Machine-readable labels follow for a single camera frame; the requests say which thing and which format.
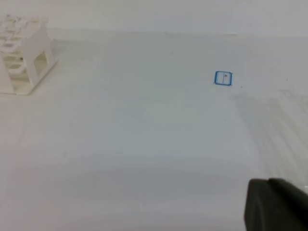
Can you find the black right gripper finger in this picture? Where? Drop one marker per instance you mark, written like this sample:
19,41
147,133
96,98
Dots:
275,205

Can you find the white test tube rack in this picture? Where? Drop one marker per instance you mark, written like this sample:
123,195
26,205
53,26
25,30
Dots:
25,53

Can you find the blue square tape marker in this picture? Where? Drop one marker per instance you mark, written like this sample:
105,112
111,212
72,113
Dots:
223,78

